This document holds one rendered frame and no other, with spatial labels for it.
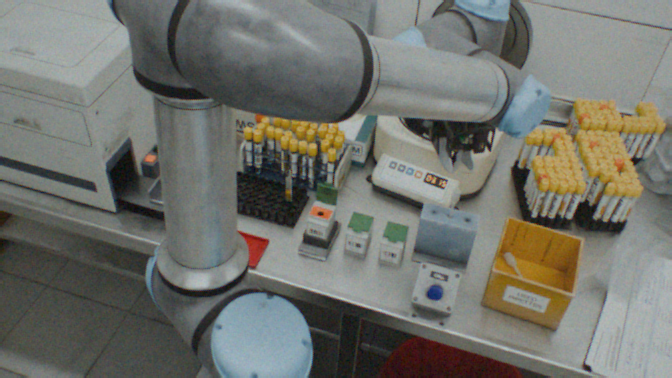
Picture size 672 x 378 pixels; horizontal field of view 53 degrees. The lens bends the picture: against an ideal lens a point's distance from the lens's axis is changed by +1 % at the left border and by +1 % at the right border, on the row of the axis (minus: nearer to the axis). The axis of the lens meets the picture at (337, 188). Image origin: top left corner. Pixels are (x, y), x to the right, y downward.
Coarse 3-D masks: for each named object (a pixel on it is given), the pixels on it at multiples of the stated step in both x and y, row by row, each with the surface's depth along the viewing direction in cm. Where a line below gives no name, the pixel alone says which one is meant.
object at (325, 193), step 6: (318, 186) 119; (324, 186) 119; (330, 186) 119; (318, 192) 120; (324, 192) 120; (330, 192) 119; (336, 192) 119; (318, 198) 121; (324, 198) 120; (330, 198) 120; (336, 198) 119; (336, 204) 120
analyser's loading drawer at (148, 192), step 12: (120, 180) 128; (132, 180) 128; (144, 180) 128; (156, 180) 124; (120, 192) 125; (132, 192) 125; (144, 192) 126; (156, 192) 124; (144, 204) 124; (156, 204) 123
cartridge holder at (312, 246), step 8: (336, 224) 123; (304, 232) 121; (336, 232) 124; (304, 240) 122; (312, 240) 121; (320, 240) 120; (328, 240) 120; (304, 248) 121; (312, 248) 121; (320, 248) 121; (328, 248) 121; (312, 256) 121; (320, 256) 120
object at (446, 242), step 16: (432, 208) 118; (448, 208) 118; (432, 224) 117; (448, 224) 116; (464, 224) 116; (416, 240) 121; (432, 240) 119; (448, 240) 118; (464, 240) 117; (416, 256) 122; (432, 256) 122; (448, 256) 121; (464, 256) 120; (464, 272) 121
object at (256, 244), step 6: (240, 234) 124; (246, 234) 124; (252, 234) 124; (246, 240) 123; (252, 240) 124; (258, 240) 124; (264, 240) 123; (252, 246) 122; (258, 246) 123; (264, 246) 122; (252, 252) 121; (258, 252) 122; (252, 258) 120; (258, 258) 120; (252, 264) 119
